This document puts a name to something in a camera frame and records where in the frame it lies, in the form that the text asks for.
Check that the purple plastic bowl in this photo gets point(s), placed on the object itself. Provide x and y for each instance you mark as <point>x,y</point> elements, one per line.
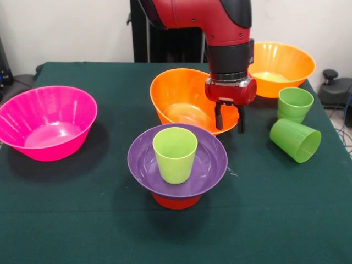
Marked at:
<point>211,162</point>

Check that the black equipment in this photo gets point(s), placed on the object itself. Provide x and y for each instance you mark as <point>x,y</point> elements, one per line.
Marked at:
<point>5,63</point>

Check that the large pink plastic bowl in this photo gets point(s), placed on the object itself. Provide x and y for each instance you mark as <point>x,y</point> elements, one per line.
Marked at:
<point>46,137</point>

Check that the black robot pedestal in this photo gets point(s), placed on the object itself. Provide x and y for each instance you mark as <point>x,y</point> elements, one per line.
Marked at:
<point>170,46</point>

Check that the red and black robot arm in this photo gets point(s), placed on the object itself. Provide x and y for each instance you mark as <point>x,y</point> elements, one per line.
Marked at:
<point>214,22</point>

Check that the green plastic cup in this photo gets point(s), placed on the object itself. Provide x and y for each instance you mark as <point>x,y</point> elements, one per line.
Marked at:
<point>294,140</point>
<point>294,107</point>
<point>174,162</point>

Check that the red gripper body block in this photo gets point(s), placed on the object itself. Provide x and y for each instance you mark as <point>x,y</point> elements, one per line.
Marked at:
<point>231,93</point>

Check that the small red plastic bowl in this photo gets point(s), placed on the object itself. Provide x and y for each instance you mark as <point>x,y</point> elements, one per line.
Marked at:
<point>176,204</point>

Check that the grey round stand base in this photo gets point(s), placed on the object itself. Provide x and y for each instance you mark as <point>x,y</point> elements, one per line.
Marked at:
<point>23,81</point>

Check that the dark green table cloth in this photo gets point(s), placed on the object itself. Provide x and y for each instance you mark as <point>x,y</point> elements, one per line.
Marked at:
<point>82,220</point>

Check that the black knobbed stand base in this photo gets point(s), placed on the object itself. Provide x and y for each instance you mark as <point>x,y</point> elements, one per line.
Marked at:
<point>338,90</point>

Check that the large orange plastic bowl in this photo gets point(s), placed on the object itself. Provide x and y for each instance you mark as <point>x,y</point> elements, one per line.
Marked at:
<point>286,63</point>
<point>178,93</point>

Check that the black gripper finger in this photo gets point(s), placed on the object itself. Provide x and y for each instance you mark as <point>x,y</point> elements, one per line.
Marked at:
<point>219,116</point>
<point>241,121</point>

